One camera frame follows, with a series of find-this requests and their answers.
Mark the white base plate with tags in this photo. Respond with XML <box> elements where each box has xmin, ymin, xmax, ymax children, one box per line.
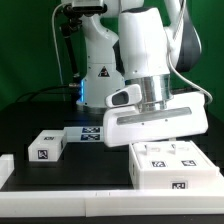
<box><xmin>64</xmin><ymin>126</ymin><xmax>104</xmax><ymax>142</ymax></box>

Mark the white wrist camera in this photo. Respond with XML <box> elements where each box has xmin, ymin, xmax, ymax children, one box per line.
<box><xmin>105</xmin><ymin>84</ymin><xmax>142</xmax><ymax>108</ymax></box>

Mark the white U-shaped boundary frame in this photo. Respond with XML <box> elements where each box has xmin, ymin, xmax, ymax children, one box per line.
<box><xmin>0</xmin><ymin>154</ymin><xmax>224</xmax><ymax>218</ymax></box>

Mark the small white cabinet top block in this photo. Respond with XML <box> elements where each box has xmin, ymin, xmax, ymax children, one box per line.
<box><xmin>28</xmin><ymin>130</ymin><xmax>67</xmax><ymax>162</ymax></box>

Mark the white cabinet door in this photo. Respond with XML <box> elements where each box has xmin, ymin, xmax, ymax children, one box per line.
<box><xmin>133</xmin><ymin>142</ymin><xmax>177</xmax><ymax>170</ymax></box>
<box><xmin>171</xmin><ymin>141</ymin><xmax>214</xmax><ymax>169</ymax></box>

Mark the black cable on table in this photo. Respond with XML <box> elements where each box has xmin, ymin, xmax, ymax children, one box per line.
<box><xmin>14</xmin><ymin>84</ymin><xmax>81</xmax><ymax>103</ymax></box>

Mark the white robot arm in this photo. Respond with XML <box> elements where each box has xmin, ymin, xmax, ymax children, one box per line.
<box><xmin>61</xmin><ymin>0</ymin><xmax>208</xmax><ymax>147</ymax></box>

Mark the white cabinet body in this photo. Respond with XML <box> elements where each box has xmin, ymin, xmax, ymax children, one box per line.
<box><xmin>129</xmin><ymin>143</ymin><xmax>224</xmax><ymax>190</ymax></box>

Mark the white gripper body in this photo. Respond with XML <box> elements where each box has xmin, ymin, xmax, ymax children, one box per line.
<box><xmin>103</xmin><ymin>92</ymin><xmax>208</xmax><ymax>147</ymax></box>

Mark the white cable at robot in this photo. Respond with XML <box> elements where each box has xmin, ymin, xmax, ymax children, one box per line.
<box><xmin>50</xmin><ymin>2</ymin><xmax>73</xmax><ymax>101</ymax></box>

